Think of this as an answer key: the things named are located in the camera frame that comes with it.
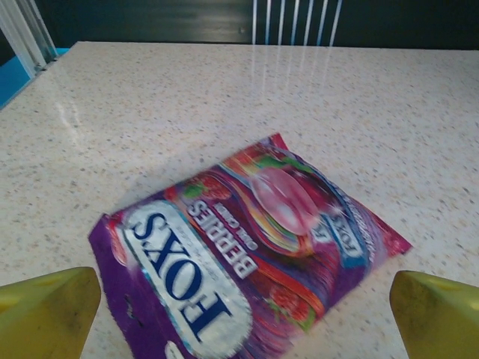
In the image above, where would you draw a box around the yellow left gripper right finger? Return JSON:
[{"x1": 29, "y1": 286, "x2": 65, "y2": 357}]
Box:
[{"x1": 388, "y1": 269, "x2": 479, "y2": 359}]

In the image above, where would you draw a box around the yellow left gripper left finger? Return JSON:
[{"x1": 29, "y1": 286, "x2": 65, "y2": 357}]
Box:
[{"x1": 0, "y1": 266, "x2": 103, "y2": 359}]

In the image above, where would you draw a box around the purple Fox's candy bag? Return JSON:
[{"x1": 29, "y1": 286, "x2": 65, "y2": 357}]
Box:
[{"x1": 88, "y1": 132, "x2": 413, "y2": 359}]

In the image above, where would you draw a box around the aluminium frame post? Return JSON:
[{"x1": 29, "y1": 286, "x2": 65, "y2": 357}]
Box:
[{"x1": 0, "y1": 0, "x2": 59, "y2": 75}]

